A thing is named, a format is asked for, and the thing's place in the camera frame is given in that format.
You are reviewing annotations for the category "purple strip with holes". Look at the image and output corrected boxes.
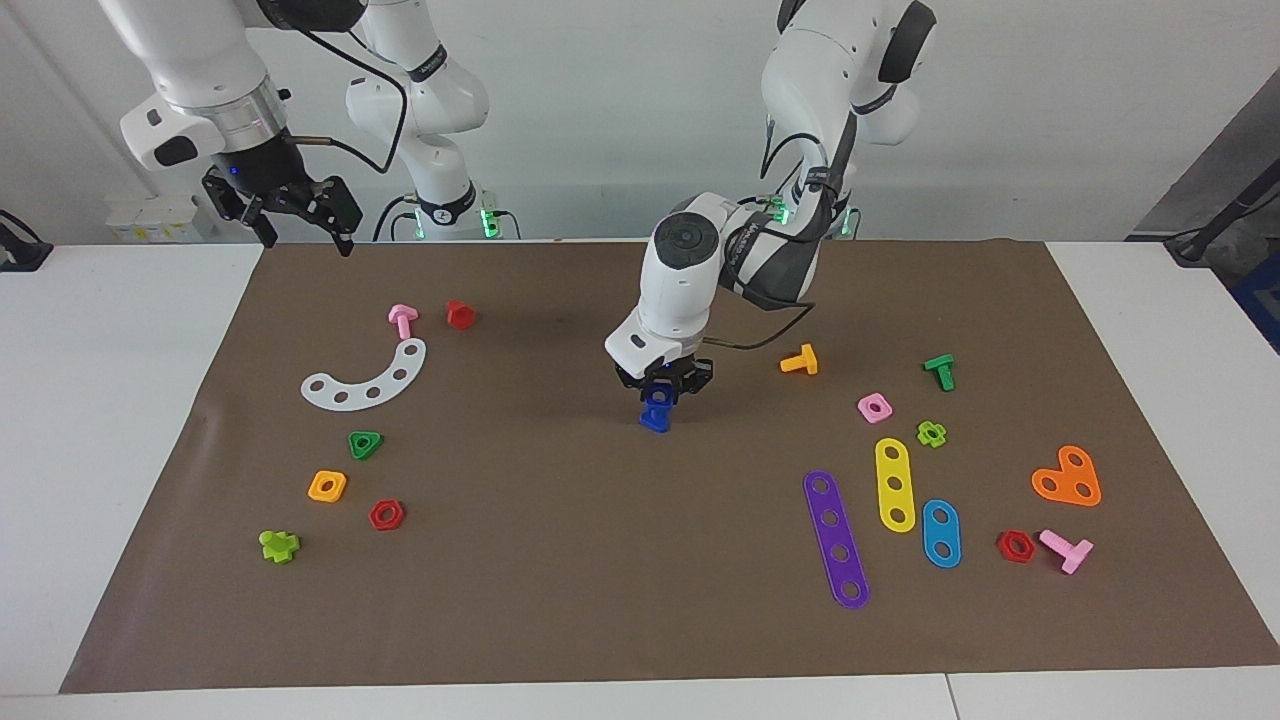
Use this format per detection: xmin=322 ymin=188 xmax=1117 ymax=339
xmin=802 ymin=469 xmax=872 ymax=611

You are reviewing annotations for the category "blue strip with holes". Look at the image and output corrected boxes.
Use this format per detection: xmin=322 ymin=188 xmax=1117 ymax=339
xmin=920 ymin=498 xmax=964 ymax=570

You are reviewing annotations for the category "white curved strip with holes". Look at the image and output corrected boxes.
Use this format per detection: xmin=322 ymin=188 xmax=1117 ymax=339
xmin=300 ymin=337 xmax=429 ymax=413

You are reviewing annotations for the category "white box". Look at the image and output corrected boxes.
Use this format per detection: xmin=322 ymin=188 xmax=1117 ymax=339
xmin=104 ymin=194 xmax=217 ymax=244

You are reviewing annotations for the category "black cable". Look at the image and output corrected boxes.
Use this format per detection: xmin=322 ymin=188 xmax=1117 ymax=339
xmin=284 ymin=24 xmax=410 ymax=177
xmin=700 ymin=298 xmax=817 ymax=352

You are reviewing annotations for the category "orange heart plate with holes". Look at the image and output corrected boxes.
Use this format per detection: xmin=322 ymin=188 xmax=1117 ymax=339
xmin=1030 ymin=444 xmax=1103 ymax=509

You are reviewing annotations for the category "blue plastic screw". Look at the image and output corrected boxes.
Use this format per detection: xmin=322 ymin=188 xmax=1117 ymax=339
xmin=639 ymin=384 xmax=682 ymax=434

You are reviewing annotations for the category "yellow strip with holes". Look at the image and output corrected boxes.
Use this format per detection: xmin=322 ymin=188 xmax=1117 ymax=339
xmin=874 ymin=436 xmax=918 ymax=535

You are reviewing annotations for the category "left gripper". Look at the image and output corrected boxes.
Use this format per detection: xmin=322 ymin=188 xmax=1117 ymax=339
xmin=614 ymin=352 xmax=715 ymax=401

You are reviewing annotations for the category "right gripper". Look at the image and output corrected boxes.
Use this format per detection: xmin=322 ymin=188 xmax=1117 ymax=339
xmin=202 ymin=135 xmax=364 ymax=259

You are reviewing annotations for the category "black stand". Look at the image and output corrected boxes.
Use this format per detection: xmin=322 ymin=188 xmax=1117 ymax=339
xmin=1164 ymin=158 xmax=1280 ymax=268
xmin=0 ymin=208 xmax=54 ymax=274

